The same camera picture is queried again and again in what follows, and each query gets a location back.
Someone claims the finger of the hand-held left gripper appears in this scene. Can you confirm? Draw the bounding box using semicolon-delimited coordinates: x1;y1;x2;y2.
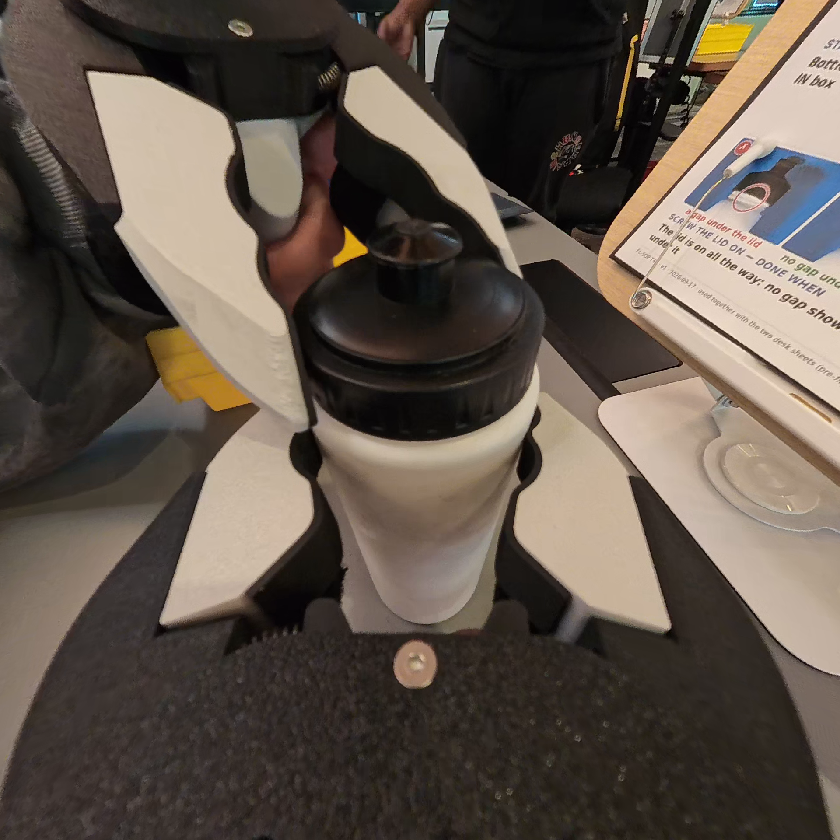
85;69;316;434
328;64;525;280

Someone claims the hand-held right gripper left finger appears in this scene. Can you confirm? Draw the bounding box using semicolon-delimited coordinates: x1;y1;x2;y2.
159;430;347;635

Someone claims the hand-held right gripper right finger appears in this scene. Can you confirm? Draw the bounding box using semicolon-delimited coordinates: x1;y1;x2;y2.
495;394;672;644

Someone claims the yellow storage bin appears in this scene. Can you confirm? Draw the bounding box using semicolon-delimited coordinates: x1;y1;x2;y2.
144;226;370;412

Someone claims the white plastic bottle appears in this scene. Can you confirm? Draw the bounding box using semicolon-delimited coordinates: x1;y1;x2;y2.
308;364;542;626

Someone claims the person's left hand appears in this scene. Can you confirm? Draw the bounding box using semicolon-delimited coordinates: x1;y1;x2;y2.
264;113;350;317

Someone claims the white stand base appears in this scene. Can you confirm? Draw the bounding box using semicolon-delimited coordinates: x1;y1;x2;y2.
598;377;840;677

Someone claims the black and yellow jacket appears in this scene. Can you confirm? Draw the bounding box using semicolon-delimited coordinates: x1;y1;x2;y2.
610;29;648;166

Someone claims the instruction sheet on stand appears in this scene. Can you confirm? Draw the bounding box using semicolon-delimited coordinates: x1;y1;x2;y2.
596;0;840;471

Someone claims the grey monitor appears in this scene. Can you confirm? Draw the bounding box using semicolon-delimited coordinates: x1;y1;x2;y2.
640;0;714;64

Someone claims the background yellow bin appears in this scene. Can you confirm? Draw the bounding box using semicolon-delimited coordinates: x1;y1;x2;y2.
692;23;757;58

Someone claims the printed instruction sheet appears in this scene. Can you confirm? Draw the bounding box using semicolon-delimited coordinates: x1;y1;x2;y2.
610;0;840;416

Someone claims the grey table cable hatch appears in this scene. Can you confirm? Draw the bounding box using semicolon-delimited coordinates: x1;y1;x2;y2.
521;259;683;389

